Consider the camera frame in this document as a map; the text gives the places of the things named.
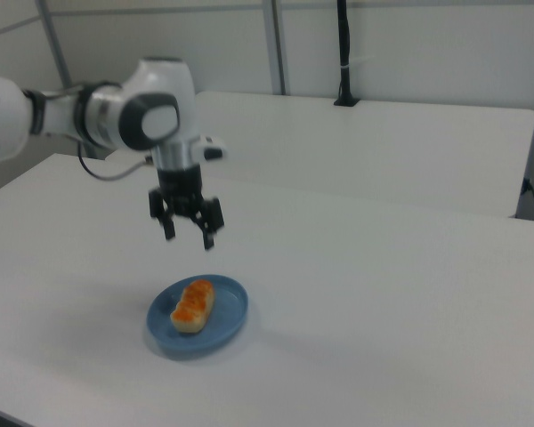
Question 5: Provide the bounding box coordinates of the grey slanted partition post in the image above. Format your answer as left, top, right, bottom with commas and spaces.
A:
34, 0, 100, 159

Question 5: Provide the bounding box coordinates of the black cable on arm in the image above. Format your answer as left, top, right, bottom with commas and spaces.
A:
77, 141, 156, 182

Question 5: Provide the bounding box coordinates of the grey vertical partition post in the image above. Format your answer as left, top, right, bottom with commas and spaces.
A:
271, 0, 291, 96

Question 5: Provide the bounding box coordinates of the blue round plate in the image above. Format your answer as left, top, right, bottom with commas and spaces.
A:
145, 272, 250, 360

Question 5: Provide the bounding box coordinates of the orange-topped bread loaf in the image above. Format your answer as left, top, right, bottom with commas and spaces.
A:
169, 278, 216, 335

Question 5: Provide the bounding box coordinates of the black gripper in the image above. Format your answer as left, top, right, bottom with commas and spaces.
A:
147, 164, 226, 252

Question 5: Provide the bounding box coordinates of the black camera stand pole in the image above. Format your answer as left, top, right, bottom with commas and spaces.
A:
333, 0, 362, 109

